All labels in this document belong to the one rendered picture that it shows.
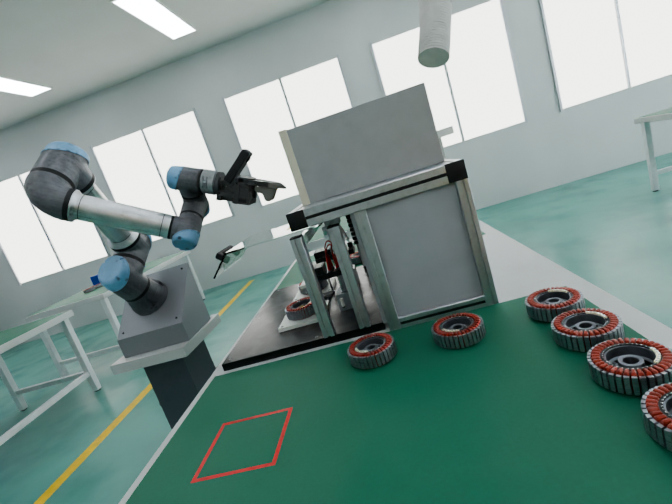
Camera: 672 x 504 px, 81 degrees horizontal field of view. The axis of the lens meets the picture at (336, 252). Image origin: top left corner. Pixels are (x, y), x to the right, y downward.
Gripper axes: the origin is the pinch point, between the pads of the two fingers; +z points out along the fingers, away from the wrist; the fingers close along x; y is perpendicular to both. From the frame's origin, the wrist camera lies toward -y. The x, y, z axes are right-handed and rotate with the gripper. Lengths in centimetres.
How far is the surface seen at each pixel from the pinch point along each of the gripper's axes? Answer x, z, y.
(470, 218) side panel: 25, 51, 0
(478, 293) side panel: 25, 57, 18
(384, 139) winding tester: 14.6, 28.5, -16.3
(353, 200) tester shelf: 25.8, 22.9, -0.9
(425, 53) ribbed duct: -103, 47, -66
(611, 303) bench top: 39, 79, 12
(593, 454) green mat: 76, 58, 21
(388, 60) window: -468, 34, -142
